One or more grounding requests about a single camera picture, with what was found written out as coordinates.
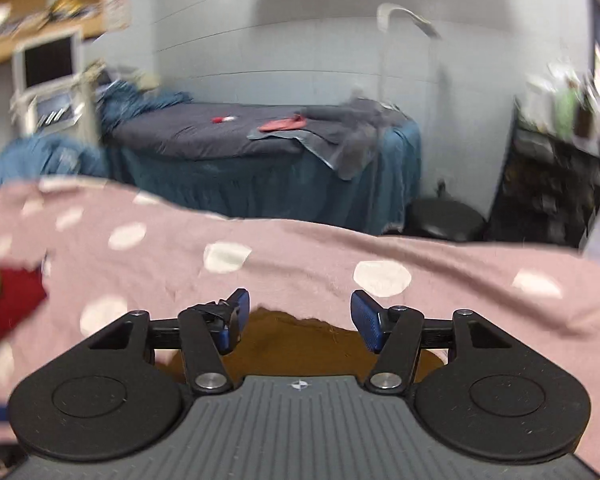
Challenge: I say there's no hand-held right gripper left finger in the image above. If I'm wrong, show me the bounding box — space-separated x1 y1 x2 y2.
87 287 251 395

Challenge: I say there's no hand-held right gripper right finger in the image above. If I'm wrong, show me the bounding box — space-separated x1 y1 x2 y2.
350 290 513 393

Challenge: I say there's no brown garment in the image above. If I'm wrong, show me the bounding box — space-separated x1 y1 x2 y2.
155 307 446 386

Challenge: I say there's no pink polka dot blanket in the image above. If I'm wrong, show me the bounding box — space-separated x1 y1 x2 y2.
0 177 600 476

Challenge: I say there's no black round stool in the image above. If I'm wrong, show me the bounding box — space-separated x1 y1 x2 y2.
406 197 489 244

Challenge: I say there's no bed with blue skirt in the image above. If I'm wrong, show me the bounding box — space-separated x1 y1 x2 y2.
100 100 423 236

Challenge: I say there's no grey towel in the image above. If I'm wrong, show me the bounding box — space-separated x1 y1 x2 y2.
246 97 412 182

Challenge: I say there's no red cloth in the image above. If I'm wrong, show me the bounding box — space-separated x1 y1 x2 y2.
257 115 307 134

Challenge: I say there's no black shelf unit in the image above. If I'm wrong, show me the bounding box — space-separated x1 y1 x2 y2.
487 102 600 250

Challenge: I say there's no red garment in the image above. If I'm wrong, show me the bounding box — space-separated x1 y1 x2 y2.
0 267 49 361

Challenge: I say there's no blue cloth pile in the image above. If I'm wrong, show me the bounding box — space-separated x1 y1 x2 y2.
0 82 193 197

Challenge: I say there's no white cart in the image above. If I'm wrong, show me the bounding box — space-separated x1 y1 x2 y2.
9 74 100 137

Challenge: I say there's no white floor lamp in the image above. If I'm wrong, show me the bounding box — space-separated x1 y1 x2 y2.
376 2 443 111

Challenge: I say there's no white monitor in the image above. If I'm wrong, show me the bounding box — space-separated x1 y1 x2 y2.
12 30 84 100

